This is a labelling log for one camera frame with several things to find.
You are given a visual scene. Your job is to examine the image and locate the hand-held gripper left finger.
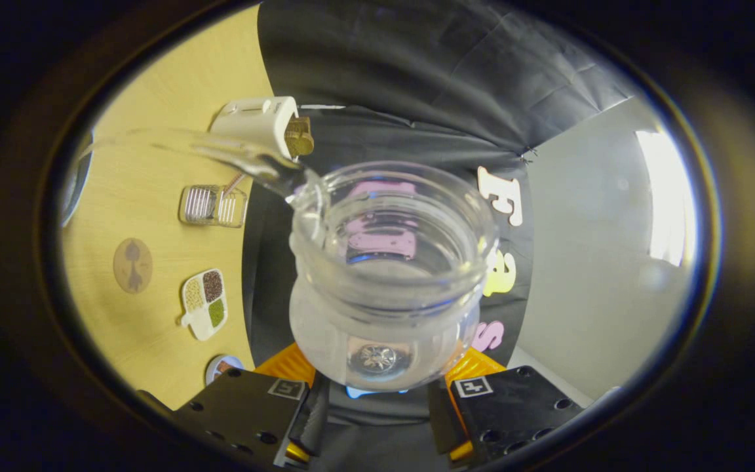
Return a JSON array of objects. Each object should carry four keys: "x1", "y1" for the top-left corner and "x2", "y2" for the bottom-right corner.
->
[{"x1": 138, "y1": 342, "x2": 329, "y2": 467}]

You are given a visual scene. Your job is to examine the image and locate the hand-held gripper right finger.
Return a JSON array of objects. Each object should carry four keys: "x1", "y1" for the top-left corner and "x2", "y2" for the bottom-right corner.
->
[{"x1": 427, "y1": 347, "x2": 585, "y2": 463}]

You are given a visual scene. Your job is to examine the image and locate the clear glass bottle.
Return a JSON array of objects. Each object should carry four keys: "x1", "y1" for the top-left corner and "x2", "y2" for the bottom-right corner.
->
[{"x1": 289, "y1": 161, "x2": 499, "y2": 393}]

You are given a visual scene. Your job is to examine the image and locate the round cork coaster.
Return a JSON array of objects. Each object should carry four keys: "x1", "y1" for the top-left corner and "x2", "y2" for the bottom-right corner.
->
[{"x1": 113, "y1": 237, "x2": 153, "y2": 294}]

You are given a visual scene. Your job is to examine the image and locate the small blue plate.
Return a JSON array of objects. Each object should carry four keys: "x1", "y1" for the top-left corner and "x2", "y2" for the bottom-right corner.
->
[{"x1": 205, "y1": 355, "x2": 245, "y2": 386}]

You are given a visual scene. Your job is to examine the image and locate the white divided bean dish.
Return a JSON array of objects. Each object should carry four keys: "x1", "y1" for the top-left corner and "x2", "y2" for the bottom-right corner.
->
[{"x1": 181, "y1": 268, "x2": 229, "y2": 342}]

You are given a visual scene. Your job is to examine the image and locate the brown toast slice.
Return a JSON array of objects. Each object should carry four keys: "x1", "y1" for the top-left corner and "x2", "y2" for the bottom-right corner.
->
[{"x1": 284, "y1": 116, "x2": 315, "y2": 158}]

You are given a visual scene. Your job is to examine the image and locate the white toaster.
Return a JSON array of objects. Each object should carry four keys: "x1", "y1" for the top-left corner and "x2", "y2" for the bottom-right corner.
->
[{"x1": 210, "y1": 96, "x2": 301, "y2": 161}]

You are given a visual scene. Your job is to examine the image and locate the ceiling light panel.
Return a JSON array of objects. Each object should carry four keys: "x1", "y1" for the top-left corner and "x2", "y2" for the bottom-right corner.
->
[{"x1": 636, "y1": 130, "x2": 696, "y2": 266}]

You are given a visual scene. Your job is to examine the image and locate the wooden table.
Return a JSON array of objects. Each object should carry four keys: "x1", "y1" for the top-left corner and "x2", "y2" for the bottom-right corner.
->
[{"x1": 62, "y1": 3, "x2": 275, "y2": 410}]

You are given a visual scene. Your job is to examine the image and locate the metal wire basket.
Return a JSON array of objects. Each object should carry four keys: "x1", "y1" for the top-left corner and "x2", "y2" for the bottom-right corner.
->
[{"x1": 179, "y1": 185, "x2": 248, "y2": 229}]

